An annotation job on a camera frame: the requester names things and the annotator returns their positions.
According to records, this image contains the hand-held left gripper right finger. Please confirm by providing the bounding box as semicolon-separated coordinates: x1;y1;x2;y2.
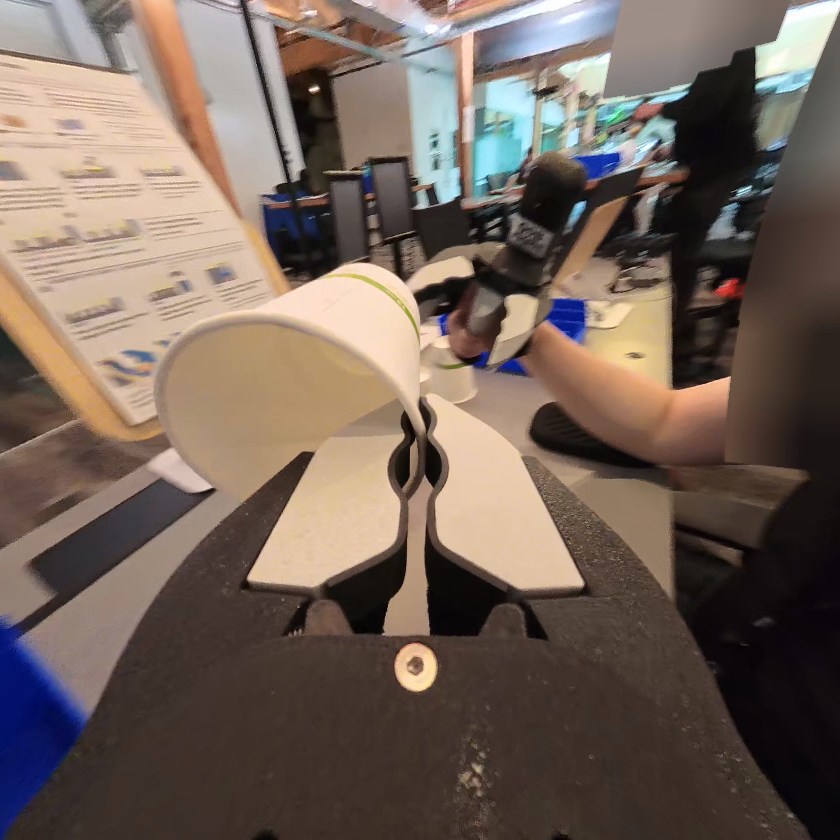
420;392;586;599

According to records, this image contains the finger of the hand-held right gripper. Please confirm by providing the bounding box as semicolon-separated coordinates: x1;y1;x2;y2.
486;293;547;370
406;256;475;304

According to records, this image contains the blue plastic bin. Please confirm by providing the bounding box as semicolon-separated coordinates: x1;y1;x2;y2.
0;616;88;831
484;298;586;376

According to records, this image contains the black chair back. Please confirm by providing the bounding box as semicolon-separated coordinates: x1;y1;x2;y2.
413;200;473;263

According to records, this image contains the black framed floor sign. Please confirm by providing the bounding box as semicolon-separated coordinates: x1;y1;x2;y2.
326;172;370;266
367;156;418;277

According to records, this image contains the printed instruction sheet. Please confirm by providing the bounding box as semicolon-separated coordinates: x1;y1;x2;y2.
0;52;277;427

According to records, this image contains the person's black shirt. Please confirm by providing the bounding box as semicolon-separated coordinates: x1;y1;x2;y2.
676;472;840;840

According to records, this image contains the black mesh pad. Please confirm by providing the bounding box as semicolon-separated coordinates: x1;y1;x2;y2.
529;402;657;469

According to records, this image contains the wooden support post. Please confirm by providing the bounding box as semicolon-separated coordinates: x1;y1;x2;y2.
456;33;476;198
130;0;240;214

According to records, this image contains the wooden clipboard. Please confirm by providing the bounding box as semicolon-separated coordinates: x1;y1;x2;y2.
0;217;291;444

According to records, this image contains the person's right forearm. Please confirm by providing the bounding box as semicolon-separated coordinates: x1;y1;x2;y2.
525;325;732;468

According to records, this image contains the person's right hand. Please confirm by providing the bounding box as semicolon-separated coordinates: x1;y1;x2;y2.
448;310;500;357

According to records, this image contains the black light stand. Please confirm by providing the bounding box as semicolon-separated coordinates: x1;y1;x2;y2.
240;0;298;191

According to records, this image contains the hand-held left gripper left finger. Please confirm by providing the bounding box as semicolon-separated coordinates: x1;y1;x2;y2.
246;410;421;597

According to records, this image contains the white paper cup green band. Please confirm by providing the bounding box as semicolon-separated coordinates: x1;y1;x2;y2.
153;262;422;503
423;331;479;404

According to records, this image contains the tilted wooden board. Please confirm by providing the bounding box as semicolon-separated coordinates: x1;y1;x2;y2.
554;167;647;286

